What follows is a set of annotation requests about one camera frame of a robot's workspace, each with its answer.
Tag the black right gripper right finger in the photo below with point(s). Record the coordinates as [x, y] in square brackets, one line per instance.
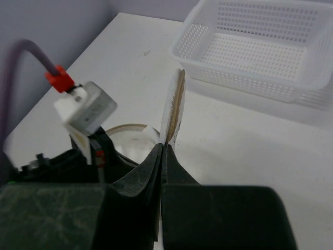
[196, 216]

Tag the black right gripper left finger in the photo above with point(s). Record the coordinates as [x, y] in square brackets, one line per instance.
[119, 215]

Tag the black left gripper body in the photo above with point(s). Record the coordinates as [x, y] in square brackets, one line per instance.
[108, 165]

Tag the white perforated plastic basket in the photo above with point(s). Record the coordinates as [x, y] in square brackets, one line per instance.
[275, 49]

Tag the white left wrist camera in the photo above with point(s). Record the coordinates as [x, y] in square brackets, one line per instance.
[81, 108]

